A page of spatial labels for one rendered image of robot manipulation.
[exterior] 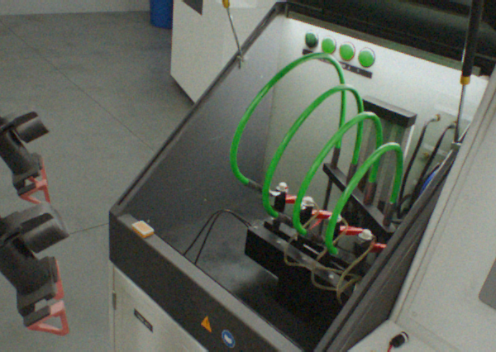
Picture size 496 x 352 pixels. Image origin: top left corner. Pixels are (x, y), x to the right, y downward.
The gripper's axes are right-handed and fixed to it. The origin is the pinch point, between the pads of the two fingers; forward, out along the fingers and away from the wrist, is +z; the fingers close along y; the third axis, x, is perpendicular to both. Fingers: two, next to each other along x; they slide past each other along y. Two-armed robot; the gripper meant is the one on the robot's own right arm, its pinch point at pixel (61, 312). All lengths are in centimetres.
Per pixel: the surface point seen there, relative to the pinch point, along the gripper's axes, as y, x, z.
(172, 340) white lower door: 13.4, -10.5, 35.9
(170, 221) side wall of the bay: 44, -23, 26
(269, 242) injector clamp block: 14, -42, 23
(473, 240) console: -22, -72, 14
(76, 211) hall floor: 192, 28, 98
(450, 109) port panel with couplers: 8, -92, 9
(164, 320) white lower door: 16.5, -11.3, 31.5
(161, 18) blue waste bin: 616, -114, 156
